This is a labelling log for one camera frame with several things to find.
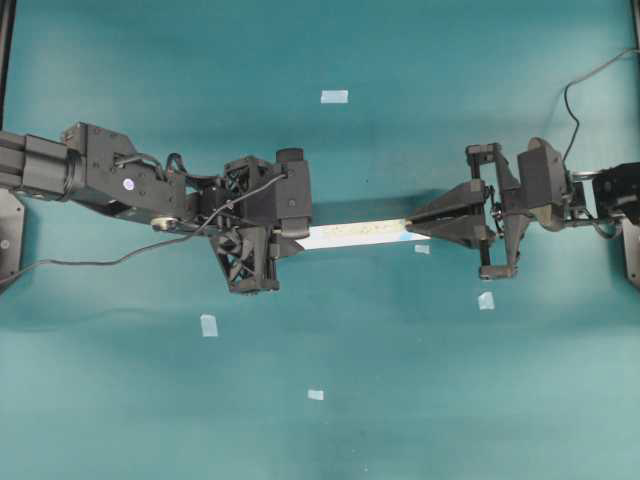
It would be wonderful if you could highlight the black mounting bracket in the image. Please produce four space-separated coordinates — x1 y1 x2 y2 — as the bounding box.
0 189 26 293
621 218 640 289

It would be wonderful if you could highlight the white particle board plank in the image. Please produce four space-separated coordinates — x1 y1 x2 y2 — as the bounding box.
298 219 425 250

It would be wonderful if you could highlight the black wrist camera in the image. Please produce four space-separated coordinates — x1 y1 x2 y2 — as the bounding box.
518 137 571 232
241 147 314 239

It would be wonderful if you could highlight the black frame post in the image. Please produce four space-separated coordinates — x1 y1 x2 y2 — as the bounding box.
0 0 17 127

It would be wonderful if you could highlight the bottom blue tape marker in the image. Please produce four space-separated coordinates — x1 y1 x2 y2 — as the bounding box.
307 389 325 401

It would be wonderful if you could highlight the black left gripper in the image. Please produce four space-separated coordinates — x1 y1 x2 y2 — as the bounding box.
207 156 306 294

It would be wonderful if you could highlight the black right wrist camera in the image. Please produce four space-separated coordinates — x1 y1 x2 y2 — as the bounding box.
518 137 571 232

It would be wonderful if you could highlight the right blue tape marker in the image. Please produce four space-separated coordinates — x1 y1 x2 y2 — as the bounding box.
477 291 495 311

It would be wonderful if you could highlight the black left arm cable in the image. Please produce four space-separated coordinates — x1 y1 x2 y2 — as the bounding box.
14 169 293 275

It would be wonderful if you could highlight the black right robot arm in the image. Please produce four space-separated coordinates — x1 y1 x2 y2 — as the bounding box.
405 137 639 280

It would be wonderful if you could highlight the right black mounting bracket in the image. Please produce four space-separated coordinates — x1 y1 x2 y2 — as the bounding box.
621 218 640 289

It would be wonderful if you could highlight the left blue tape marker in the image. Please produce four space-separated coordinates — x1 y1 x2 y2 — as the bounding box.
200 314 219 338

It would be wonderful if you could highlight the left black mounting bracket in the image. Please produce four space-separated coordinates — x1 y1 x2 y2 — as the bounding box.
0 189 26 293

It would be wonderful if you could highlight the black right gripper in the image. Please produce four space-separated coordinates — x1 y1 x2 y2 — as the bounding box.
406 143 532 279

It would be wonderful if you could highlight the top blue tape marker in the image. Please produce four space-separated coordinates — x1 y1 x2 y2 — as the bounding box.
320 90 349 104

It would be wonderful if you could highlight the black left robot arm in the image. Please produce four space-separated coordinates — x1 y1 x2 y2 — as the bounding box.
1 122 312 294

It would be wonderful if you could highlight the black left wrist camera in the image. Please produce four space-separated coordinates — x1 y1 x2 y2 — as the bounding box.
241 147 314 239

